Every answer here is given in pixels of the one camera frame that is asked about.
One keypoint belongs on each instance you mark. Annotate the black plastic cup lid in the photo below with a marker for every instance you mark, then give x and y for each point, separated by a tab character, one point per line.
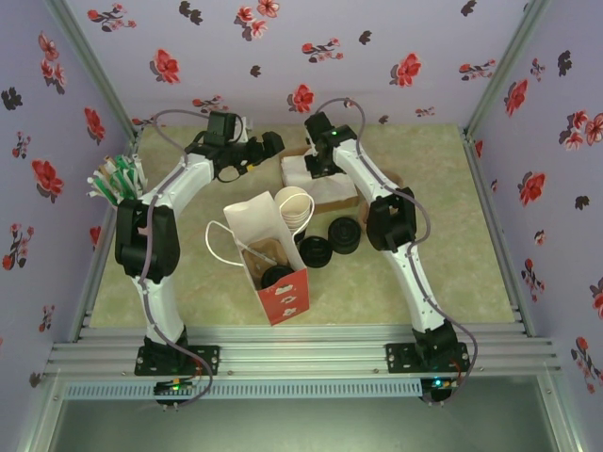
278	275

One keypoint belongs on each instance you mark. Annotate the red white paper bag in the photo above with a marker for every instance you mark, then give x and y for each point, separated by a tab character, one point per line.
287	301

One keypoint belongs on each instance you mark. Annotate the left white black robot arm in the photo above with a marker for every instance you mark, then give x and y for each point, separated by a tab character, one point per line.
160	306

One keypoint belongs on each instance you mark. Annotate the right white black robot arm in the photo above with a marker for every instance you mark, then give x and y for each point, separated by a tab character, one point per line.
419	292

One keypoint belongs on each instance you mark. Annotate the cardboard napkin box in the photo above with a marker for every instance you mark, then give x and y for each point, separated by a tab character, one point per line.
337	205

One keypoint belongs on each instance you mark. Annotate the white paper cup stack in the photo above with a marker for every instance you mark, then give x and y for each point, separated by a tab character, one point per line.
294	202

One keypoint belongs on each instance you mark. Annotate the green paper-wrapped straw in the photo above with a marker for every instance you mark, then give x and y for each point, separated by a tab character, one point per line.
123	174
133	186

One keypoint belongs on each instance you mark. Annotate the right black controller board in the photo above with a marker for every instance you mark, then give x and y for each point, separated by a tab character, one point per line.
438	386

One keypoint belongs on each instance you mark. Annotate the black controller board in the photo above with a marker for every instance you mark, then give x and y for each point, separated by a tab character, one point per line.
438	386
172	388

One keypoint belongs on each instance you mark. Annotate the left black controller board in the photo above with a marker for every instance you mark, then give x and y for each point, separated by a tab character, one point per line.
172	388

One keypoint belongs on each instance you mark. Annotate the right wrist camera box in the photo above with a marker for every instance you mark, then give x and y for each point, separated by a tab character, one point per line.
314	150

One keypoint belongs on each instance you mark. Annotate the aluminium frame post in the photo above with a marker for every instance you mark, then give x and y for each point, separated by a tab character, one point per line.
89	61
509	61

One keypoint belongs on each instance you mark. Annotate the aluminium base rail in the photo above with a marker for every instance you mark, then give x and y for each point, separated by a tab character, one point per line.
301	350

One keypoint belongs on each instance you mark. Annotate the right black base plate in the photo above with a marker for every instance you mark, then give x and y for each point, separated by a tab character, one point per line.
400	358

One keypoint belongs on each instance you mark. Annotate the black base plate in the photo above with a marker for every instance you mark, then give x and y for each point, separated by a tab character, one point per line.
207	360
400	358

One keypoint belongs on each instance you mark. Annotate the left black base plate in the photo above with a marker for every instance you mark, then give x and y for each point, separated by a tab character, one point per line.
207	360

